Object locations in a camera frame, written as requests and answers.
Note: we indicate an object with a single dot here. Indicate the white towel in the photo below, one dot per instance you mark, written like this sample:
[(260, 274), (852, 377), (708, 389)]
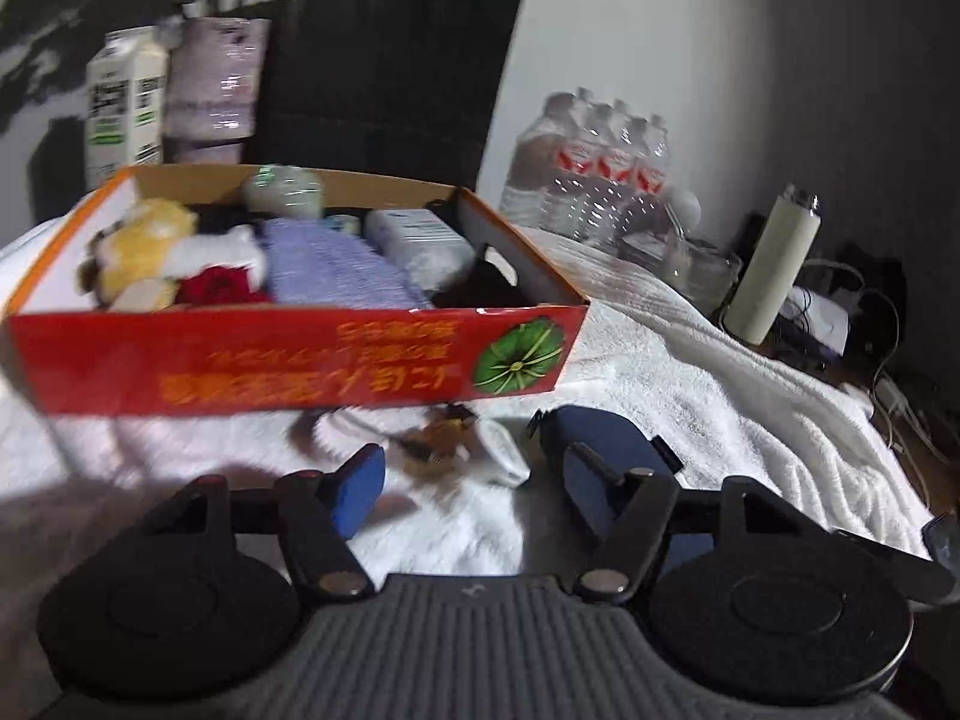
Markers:
[(712, 405)]

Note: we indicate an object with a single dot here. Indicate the small brown trinket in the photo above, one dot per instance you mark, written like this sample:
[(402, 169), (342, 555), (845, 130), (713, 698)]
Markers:
[(439, 439)]

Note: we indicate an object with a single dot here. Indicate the white thermos bottle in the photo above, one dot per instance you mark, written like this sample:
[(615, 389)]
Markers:
[(765, 270)]

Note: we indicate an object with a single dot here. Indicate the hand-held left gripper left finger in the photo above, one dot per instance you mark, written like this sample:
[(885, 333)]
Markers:
[(360, 487)]

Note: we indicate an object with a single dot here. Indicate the red fabric rose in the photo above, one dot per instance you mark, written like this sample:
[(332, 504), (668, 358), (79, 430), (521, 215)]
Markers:
[(217, 286)]

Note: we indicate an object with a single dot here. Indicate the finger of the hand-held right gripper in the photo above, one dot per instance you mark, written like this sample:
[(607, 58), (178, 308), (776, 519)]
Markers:
[(900, 566)]

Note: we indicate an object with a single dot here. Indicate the wrapped tissue roll pack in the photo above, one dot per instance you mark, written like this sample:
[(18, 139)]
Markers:
[(214, 90)]

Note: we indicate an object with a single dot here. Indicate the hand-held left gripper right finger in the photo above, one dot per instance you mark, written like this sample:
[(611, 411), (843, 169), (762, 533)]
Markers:
[(583, 480)]

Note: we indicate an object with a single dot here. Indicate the black paper bag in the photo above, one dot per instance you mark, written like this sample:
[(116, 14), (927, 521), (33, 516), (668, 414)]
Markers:
[(390, 75)]

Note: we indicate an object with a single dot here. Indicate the white milk carton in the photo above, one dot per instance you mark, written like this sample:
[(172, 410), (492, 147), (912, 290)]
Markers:
[(124, 112)]

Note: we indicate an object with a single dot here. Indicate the orange red cardboard box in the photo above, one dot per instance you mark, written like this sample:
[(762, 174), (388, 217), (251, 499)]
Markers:
[(262, 360)]

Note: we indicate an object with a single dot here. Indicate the pale green round object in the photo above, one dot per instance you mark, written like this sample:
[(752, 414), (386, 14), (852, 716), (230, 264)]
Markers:
[(281, 191)]

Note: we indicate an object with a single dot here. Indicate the clear water bottle red label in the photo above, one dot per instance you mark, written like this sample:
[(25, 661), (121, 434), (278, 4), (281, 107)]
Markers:
[(585, 165), (621, 165), (654, 161), (532, 165)]

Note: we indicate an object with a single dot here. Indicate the black cloth item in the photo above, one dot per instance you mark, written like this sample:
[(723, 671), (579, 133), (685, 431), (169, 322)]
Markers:
[(480, 285)]

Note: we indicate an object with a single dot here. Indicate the dark blue zip case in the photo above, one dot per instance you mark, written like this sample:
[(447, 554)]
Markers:
[(607, 435)]

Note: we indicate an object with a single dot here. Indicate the white yellow plush alpaca toy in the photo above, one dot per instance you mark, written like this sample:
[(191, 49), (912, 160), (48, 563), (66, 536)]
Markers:
[(150, 240)]

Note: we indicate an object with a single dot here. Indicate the white power strip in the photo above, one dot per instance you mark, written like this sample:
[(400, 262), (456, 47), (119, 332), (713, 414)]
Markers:
[(904, 412)]

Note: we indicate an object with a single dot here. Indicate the white power adapter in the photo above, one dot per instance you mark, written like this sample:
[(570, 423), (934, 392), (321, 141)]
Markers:
[(821, 319)]

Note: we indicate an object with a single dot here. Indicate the clear glass cup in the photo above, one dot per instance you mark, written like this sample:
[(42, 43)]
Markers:
[(701, 274)]

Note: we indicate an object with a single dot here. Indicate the white rectangular packet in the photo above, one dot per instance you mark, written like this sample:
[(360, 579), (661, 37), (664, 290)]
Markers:
[(416, 236)]

